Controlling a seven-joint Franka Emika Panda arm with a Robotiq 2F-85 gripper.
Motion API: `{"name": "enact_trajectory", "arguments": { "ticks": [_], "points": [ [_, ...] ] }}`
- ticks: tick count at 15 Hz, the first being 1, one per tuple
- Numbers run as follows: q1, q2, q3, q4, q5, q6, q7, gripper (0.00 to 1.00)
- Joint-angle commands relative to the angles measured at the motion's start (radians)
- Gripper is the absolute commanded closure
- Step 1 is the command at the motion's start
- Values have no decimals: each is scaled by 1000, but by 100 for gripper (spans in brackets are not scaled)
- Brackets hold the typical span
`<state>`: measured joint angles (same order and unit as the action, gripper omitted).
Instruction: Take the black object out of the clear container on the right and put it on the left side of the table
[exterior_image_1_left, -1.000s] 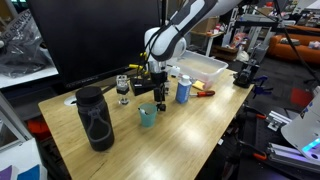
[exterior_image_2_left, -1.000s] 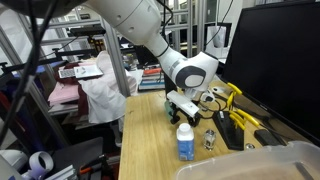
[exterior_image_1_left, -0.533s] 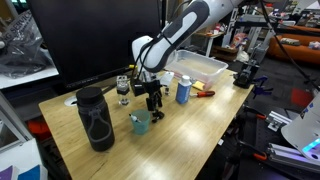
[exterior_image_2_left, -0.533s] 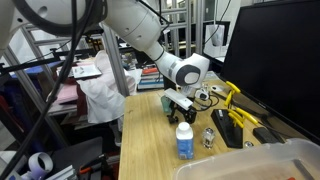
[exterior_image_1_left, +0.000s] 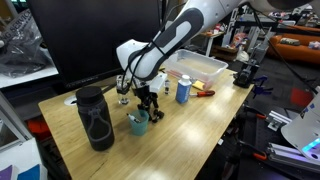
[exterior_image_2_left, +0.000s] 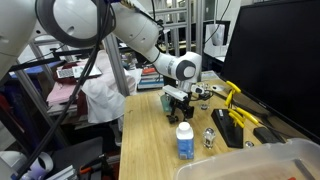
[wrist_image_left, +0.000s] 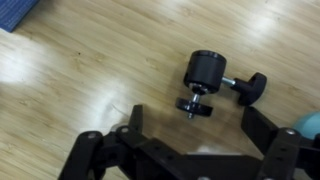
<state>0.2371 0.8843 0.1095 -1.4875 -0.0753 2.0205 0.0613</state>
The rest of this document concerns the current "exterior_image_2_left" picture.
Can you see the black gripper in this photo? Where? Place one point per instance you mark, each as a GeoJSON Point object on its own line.
{"type": "Point", "coordinates": [182, 103]}

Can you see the black ball head mount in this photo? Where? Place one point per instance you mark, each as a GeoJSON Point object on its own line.
{"type": "Point", "coordinates": [172, 119]}

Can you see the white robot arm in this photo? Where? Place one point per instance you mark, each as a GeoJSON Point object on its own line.
{"type": "Point", "coordinates": [133, 26]}

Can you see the clear plastic container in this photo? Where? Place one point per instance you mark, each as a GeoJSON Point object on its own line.
{"type": "Point", "coordinates": [250, 160]}

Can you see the round metal cap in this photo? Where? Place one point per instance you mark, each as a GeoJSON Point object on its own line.
{"type": "Point", "coordinates": [249, 144]}
{"type": "Point", "coordinates": [204, 107]}

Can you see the blue white plastic bottle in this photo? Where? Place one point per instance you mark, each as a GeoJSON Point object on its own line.
{"type": "Point", "coordinates": [185, 146]}

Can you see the small glass jar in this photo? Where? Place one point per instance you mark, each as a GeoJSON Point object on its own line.
{"type": "Point", "coordinates": [209, 138]}

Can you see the stack of books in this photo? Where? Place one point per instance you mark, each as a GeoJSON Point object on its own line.
{"type": "Point", "coordinates": [150, 80]}

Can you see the black wedge stand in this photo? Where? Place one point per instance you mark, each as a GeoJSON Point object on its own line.
{"type": "Point", "coordinates": [228, 131]}

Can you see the white cloth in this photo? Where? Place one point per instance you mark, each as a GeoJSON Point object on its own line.
{"type": "Point", "coordinates": [103, 96]}

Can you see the small black box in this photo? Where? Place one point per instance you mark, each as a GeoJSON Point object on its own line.
{"type": "Point", "coordinates": [265, 135]}

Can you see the maroon cloth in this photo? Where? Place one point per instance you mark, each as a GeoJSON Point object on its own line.
{"type": "Point", "coordinates": [82, 106]}

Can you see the black monitor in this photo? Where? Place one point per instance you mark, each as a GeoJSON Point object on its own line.
{"type": "Point", "coordinates": [276, 60]}

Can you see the orange black hand clamp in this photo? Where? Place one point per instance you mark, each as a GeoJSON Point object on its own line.
{"type": "Point", "coordinates": [88, 169]}

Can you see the white printed paper sheet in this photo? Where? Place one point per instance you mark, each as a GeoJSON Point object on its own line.
{"type": "Point", "coordinates": [78, 70]}

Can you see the black panel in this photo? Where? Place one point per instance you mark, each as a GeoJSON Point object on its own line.
{"type": "Point", "coordinates": [76, 150]}

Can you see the pink cloth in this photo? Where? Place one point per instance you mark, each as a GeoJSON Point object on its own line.
{"type": "Point", "coordinates": [63, 95]}

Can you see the small printed code card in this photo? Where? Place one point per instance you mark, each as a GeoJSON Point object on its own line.
{"type": "Point", "coordinates": [65, 73]}

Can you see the white tape roll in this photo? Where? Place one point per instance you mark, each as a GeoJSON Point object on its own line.
{"type": "Point", "coordinates": [46, 160]}

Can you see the white plastic housing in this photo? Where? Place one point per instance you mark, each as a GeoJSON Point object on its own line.
{"type": "Point", "coordinates": [8, 166]}

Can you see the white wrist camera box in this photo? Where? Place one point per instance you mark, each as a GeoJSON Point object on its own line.
{"type": "Point", "coordinates": [175, 92]}

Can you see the aluminium frame post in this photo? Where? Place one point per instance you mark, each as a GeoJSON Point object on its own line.
{"type": "Point", "coordinates": [33, 100]}
{"type": "Point", "coordinates": [116, 66]}

